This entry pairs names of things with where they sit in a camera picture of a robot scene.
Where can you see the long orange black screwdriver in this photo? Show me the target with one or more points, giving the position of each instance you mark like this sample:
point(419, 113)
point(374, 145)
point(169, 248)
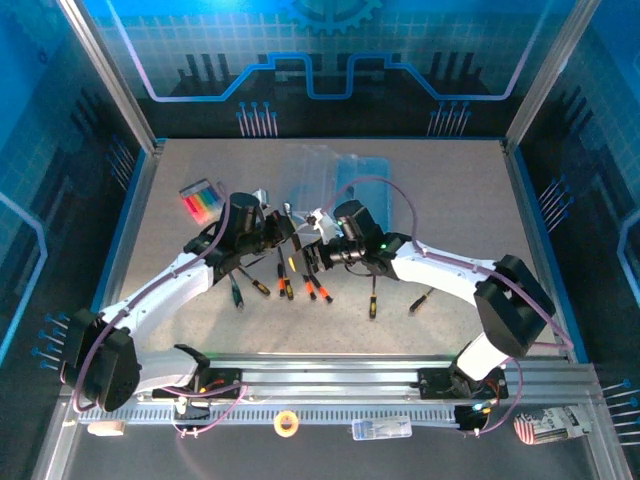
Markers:
point(281, 285)

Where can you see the short orange black screwdriver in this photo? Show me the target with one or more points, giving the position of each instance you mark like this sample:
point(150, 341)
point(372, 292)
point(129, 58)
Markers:
point(289, 290)

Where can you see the short yellow black screwdriver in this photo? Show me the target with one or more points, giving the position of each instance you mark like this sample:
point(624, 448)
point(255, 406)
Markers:
point(261, 286)

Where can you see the clear plastic storage box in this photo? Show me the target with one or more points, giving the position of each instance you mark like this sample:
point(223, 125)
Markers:
point(307, 170)

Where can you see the long yellow black screwdriver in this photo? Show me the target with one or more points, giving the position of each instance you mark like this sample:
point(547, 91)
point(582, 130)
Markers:
point(373, 302)

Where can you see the pack of coloured markers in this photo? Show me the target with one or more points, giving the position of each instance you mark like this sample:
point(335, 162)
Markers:
point(201, 200)

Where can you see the short red black screwdriver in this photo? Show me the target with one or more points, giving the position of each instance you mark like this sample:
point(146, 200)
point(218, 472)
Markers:
point(323, 292)

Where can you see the yellow tape roll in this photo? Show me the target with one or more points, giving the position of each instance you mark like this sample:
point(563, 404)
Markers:
point(278, 424)

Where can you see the clear plastic label card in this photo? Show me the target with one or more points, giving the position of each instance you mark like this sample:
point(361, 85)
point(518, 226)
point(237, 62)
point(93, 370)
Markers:
point(381, 429)

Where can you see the black controller box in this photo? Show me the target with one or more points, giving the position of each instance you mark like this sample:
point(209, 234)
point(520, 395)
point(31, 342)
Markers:
point(467, 420)

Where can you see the beige rectangular block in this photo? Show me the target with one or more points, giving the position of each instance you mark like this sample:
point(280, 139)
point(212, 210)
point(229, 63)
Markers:
point(106, 428)

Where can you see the striped printed packet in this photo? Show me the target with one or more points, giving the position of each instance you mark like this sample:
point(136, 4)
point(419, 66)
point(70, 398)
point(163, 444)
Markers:
point(550, 425)

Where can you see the aluminium frame rail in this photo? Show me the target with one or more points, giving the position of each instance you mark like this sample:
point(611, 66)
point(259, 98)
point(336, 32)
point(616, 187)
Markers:
point(325, 380)

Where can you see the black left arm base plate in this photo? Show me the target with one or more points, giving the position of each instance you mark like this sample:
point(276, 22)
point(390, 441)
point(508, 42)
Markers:
point(225, 385)

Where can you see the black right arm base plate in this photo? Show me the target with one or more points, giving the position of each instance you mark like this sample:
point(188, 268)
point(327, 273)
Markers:
point(432, 382)

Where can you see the aluminium frame post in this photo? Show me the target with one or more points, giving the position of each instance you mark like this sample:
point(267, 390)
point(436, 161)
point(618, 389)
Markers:
point(113, 75)
point(550, 75)

